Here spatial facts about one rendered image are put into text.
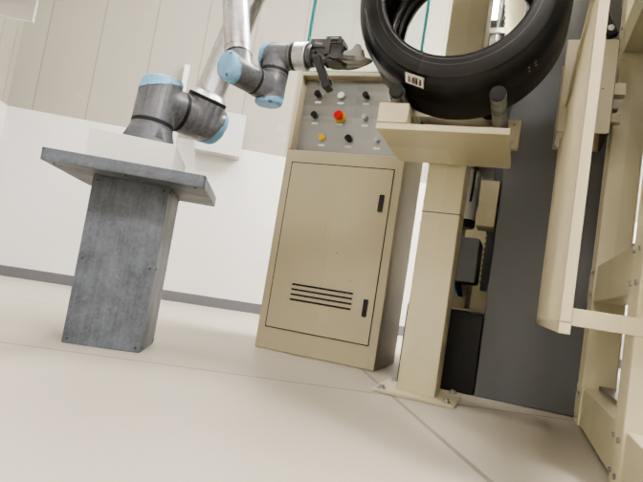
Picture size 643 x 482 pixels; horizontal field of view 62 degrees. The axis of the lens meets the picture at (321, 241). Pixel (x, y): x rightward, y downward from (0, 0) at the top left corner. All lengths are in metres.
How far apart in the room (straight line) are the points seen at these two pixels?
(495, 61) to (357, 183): 0.97
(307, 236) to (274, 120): 2.33
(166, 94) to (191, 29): 2.84
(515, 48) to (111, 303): 1.44
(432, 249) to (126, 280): 1.03
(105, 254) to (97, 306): 0.17
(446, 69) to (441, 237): 0.58
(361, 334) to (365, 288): 0.19
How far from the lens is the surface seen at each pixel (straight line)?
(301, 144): 2.53
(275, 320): 2.40
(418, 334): 1.86
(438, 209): 1.88
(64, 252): 4.63
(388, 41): 1.65
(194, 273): 4.42
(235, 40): 1.81
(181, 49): 4.80
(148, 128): 2.00
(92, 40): 4.95
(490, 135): 1.55
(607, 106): 1.90
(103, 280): 1.92
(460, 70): 1.57
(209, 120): 2.12
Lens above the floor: 0.32
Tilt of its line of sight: 5 degrees up
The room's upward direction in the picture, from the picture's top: 9 degrees clockwise
